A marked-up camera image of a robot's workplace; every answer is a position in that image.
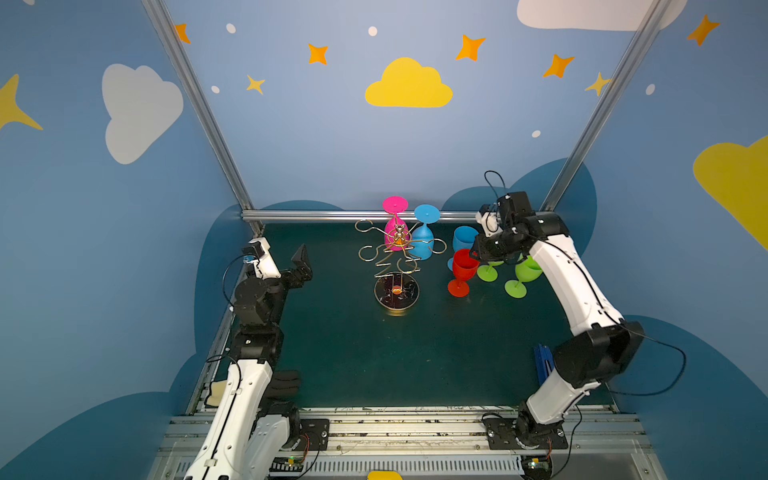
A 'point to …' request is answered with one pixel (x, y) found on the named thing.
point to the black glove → (282, 389)
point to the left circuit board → (287, 464)
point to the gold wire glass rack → (393, 291)
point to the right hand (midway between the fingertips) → (478, 249)
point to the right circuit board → (536, 467)
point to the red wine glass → (464, 269)
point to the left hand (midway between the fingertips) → (285, 248)
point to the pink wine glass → (396, 232)
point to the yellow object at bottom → (384, 475)
